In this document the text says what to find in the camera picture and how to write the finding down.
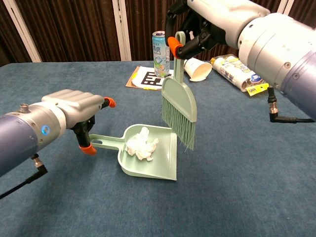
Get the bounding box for mint green plastic dustpan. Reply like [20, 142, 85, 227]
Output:
[89, 123, 178, 181]

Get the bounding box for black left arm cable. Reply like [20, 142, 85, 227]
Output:
[0, 153, 49, 199]

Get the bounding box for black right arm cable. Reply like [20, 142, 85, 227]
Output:
[267, 86, 316, 123]

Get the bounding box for clear package with yellow header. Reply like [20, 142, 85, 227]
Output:
[209, 54, 270, 97]

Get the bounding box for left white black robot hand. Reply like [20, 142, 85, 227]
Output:
[40, 89, 117, 156]

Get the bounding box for mint green hand broom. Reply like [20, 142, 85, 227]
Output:
[160, 31, 198, 151]

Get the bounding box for tall light blue drink can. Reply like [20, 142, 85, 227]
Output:
[152, 31, 171, 78]

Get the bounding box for cardboard board with black marker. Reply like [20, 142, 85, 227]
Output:
[125, 65, 175, 91]

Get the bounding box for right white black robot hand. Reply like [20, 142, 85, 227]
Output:
[164, 0, 271, 59]

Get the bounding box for white paper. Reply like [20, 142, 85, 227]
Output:
[125, 126, 159, 162]

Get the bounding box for blue felt table mat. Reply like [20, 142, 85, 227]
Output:
[0, 59, 316, 237]

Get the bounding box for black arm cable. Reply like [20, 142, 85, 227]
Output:
[0, 153, 49, 199]
[267, 86, 316, 123]

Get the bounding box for white partition frame post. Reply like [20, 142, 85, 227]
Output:
[3, 0, 42, 62]
[112, 0, 131, 61]
[276, 0, 294, 14]

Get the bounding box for white paper cup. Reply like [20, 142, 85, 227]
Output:
[183, 57, 213, 82]

